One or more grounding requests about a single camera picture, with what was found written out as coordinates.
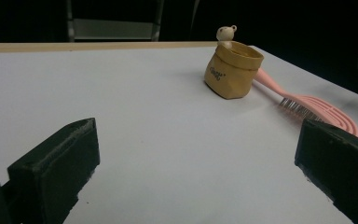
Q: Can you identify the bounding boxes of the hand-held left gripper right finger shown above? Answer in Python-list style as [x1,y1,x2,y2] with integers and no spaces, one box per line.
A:
[294,119,358,224]

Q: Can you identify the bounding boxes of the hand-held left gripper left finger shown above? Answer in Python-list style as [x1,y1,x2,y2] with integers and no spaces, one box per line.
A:
[7,117,102,224]

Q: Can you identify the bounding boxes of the pink hairbrush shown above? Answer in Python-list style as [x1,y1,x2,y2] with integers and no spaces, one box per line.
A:
[254,68,358,137]

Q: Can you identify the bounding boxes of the white metal stand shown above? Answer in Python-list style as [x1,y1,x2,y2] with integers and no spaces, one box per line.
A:
[64,0,166,43]

